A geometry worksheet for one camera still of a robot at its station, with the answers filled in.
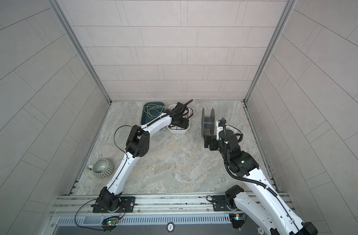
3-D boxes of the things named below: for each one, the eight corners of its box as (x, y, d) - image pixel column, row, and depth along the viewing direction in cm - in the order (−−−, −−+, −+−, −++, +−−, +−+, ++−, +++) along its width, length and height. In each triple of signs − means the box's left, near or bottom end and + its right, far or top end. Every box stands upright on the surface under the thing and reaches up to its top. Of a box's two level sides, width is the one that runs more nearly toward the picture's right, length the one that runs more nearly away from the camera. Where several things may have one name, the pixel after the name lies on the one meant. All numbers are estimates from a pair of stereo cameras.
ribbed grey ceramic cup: (93, 171, 83) (87, 167, 77) (108, 159, 88) (103, 154, 82) (103, 183, 79) (97, 179, 74) (118, 169, 84) (113, 165, 78)
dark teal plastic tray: (141, 124, 104) (139, 119, 99) (145, 107, 115) (144, 101, 110) (162, 124, 104) (161, 119, 100) (165, 107, 115) (164, 102, 111)
